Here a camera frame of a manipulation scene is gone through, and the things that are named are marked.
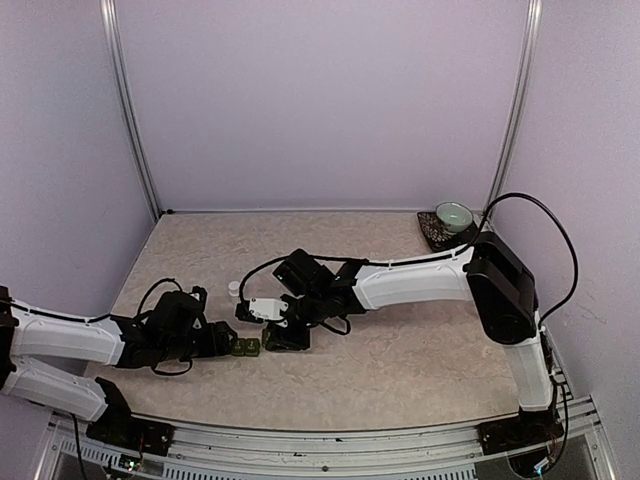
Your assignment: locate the green pill organizer box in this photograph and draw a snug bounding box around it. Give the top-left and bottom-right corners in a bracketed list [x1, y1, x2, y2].
[231, 338, 261, 358]

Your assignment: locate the black patterned tray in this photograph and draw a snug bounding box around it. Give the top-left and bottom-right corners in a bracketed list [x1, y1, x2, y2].
[417, 212, 478, 253]

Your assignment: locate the right aluminium frame post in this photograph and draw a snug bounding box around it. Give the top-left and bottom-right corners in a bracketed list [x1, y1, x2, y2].
[485, 0, 543, 208]

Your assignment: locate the pale green bowl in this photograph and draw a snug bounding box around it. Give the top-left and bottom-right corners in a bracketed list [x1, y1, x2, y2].
[435, 202, 474, 234]

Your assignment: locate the left aluminium frame post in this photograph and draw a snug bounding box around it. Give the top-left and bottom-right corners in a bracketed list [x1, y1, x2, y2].
[99, 0, 163, 223]

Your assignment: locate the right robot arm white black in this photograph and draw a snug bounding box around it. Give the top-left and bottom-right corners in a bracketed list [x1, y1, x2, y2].
[235, 225, 558, 444]

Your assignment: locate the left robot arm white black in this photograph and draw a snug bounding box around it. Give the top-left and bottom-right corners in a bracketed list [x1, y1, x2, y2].
[1, 287, 237, 445]

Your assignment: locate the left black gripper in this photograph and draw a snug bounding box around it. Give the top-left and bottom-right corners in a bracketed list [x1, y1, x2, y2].
[161, 320, 238, 361]

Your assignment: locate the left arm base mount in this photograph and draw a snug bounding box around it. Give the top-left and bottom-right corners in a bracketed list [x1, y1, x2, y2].
[86, 415, 175, 457]

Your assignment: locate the aluminium frame post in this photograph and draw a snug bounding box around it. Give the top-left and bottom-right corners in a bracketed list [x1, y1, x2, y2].
[99, 0, 163, 223]
[485, 0, 543, 208]

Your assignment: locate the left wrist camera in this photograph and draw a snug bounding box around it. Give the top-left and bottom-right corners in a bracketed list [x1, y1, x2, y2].
[190, 286, 208, 303]

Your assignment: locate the front aluminium rail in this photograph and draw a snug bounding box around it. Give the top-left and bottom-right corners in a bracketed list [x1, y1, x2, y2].
[34, 414, 616, 480]

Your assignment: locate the detached green pill compartment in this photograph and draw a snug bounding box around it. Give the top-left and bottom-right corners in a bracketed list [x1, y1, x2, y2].
[261, 329, 274, 351]

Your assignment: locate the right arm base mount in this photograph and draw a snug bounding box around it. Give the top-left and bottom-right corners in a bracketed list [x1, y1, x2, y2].
[477, 416, 564, 455]

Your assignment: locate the white pill bottle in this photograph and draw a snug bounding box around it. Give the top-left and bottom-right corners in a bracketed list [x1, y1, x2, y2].
[227, 281, 240, 298]

